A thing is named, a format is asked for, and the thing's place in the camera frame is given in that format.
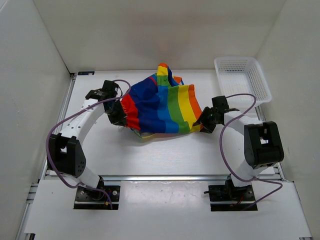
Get white perforated plastic basket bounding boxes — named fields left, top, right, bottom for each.
left=214, top=56, right=272, bottom=108

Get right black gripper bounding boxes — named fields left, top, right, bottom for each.
left=193, top=106, right=220, bottom=134

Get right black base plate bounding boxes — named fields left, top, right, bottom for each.
left=203, top=179, right=258, bottom=212

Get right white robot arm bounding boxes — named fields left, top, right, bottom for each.
left=193, top=93, right=284, bottom=200

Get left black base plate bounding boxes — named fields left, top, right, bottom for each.
left=73, top=185, right=121, bottom=211

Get rainbow striped shorts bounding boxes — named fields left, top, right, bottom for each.
left=120, top=63, right=202, bottom=136

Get blue corner label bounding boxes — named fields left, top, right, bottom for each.
left=77, top=71, right=95, bottom=76

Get purple cable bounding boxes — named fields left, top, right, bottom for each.
left=46, top=79, right=132, bottom=210
left=219, top=93, right=284, bottom=210

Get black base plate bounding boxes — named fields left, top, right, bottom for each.
left=203, top=179, right=258, bottom=212
left=73, top=185, right=121, bottom=211

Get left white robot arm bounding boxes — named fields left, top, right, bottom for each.
left=45, top=79, right=127, bottom=200

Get aluminium front rail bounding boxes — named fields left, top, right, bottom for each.
left=102, top=174, right=227, bottom=182

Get aluminium left rail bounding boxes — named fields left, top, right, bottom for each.
left=38, top=72, right=78, bottom=182

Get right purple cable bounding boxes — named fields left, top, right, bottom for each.
left=219, top=93, right=284, bottom=210

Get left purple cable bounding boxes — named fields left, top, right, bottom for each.
left=46, top=79, right=132, bottom=210

